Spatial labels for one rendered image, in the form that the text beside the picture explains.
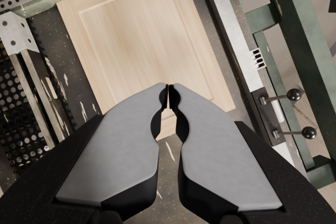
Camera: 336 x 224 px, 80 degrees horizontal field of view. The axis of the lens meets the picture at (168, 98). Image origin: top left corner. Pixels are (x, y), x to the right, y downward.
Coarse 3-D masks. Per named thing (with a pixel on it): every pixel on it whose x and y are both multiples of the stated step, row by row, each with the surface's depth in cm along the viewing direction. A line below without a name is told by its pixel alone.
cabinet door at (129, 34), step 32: (64, 0) 68; (96, 0) 69; (128, 0) 69; (160, 0) 70; (192, 0) 69; (96, 32) 69; (128, 32) 70; (160, 32) 70; (192, 32) 70; (96, 64) 69; (128, 64) 70; (160, 64) 70; (192, 64) 70; (96, 96) 69; (128, 96) 70; (224, 96) 70
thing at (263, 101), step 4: (292, 88) 58; (296, 88) 58; (288, 92) 58; (292, 92) 57; (296, 92) 57; (300, 92) 57; (264, 96) 67; (276, 96) 63; (280, 96) 62; (284, 96) 61; (288, 96) 58; (292, 96) 57; (296, 96) 57; (300, 96) 57; (260, 100) 67; (264, 100) 67; (268, 100) 66; (292, 100) 58; (296, 100) 58
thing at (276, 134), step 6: (306, 126) 59; (276, 132) 67; (282, 132) 66; (288, 132) 64; (294, 132) 62; (300, 132) 61; (306, 132) 58; (312, 132) 57; (306, 138) 59; (312, 138) 58
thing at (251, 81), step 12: (216, 0) 68; (228, 0) 68; (216, 12) 69; (228, 12) 68; (228, 24) 68; (228, 36) 68; (240, 36) 68; (228, 48) 72; (240, 48) 68; (240, 60) 68; (252, 60) 68; (240, 72) 70; (252, 72) 68; (252, 84) 69; (252, 108) 72; (264, 132) 70; (288, 156) 69
